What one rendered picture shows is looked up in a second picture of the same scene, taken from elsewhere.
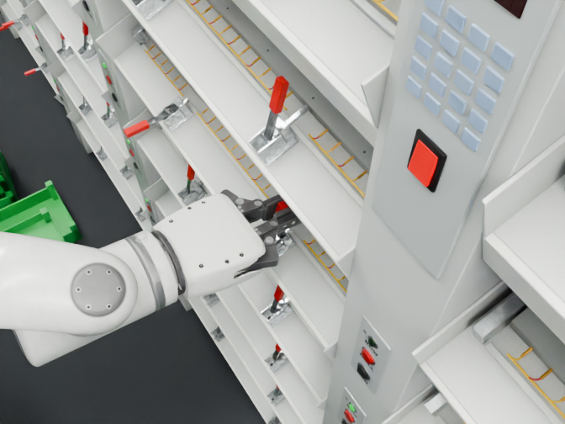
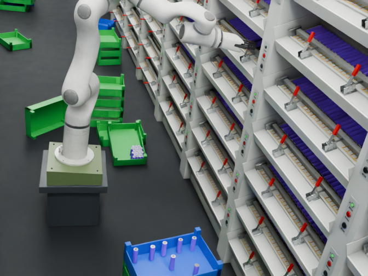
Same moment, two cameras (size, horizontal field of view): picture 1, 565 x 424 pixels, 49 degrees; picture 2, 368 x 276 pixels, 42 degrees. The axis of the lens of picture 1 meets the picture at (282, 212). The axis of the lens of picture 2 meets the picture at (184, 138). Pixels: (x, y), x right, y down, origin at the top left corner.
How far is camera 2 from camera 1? 1.59 m
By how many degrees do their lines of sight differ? 27
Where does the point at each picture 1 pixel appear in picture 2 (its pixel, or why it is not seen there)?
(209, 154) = not seen: hidden behind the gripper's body
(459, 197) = not seen: outside the picture
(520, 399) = (294, 42)
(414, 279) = (277, 10)
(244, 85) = (249, 7)
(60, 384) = (120, 183)
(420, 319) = (276, 22)
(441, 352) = (280, 38)
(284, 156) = (256, 16)
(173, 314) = (177, 177)
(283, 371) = (230, 141)
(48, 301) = (199, 12)
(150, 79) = not seen: hidden behind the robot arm
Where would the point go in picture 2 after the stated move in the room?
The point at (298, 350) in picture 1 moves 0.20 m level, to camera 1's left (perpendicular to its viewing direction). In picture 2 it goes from (241, 109) to (197, 98)
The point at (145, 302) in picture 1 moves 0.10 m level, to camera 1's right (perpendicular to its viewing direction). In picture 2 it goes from (212, 37) to (236, 42)
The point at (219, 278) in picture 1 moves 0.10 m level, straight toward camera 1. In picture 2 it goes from (230, 42) to (230, 51)
